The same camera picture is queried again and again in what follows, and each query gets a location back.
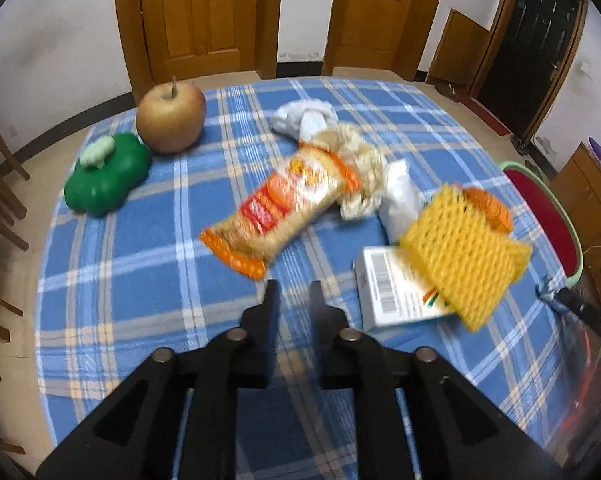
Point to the blue plaid tablecloth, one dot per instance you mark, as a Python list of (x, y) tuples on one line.
[(145, 270)]

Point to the yellow foam fruit net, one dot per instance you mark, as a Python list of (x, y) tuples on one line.
[(455, 255)]

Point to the red basin with green rim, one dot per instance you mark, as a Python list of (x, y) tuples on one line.
[(540, 210)]

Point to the green broccoli toy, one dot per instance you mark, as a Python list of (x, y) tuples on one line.
[(108, 180)]

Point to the beige foam net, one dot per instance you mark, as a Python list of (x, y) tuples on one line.
[(368, 165)]

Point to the wooden cabinet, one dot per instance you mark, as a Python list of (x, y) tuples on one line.
[(583, 185)]

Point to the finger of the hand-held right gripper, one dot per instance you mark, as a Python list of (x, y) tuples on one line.
[(583, 310)]

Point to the small wooden wall panel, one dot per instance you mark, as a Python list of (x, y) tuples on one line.
[(458, 45)]

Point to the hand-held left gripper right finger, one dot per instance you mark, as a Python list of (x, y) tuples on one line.
[(316, 320)]

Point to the purple cloth item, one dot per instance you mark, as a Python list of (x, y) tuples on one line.
[(598, 151)]

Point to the dark entrance door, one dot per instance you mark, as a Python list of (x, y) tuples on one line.
[(530, 45)]

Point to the white plastic bag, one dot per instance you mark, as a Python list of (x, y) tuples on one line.
[(399, 200), (293, 115)]

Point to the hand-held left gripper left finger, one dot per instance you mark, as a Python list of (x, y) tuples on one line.
[(271, 320)]

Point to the red doormat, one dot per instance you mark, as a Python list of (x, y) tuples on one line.
[(485, 115)]

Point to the dark shoes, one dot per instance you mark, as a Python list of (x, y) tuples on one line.
[(522, 144)]

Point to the orange snack packet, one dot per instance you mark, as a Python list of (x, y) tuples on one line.
[(275, 205)]

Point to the red yellow apple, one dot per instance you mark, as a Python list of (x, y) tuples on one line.
[(170, 117)]

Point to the wooden panel door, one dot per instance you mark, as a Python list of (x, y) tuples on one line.
[(200, 15)]

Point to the white carton box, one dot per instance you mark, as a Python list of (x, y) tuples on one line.
[(388, 285)]

